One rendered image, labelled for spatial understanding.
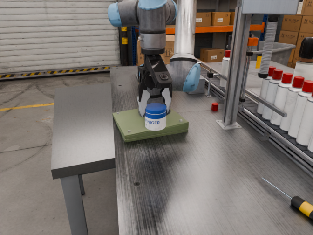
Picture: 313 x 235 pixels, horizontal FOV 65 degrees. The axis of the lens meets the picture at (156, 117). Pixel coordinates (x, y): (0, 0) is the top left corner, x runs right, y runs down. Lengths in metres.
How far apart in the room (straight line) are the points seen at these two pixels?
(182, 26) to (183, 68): 0.17
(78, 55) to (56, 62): 0.44
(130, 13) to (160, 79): 0.26
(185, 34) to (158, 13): 0.37
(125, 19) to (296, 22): 4.23
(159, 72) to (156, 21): 0.14
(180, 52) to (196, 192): 0.57
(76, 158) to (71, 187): 0.11
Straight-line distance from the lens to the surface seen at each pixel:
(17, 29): 5.24
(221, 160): 0.89
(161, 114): 0.77
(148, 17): 0.72
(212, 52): 5.44
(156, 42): 0.72
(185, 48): 1.05
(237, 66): 1.04
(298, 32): 4.90
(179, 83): 1.02
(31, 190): 2.23
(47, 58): 5.27
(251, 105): 1.26
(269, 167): 0.91
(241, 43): 1.04
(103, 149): 0.94
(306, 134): 0.96
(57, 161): 0.92
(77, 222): 1.07
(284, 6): 0.96
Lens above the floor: 1.32
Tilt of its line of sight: 25 degrees down
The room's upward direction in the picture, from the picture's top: straight up
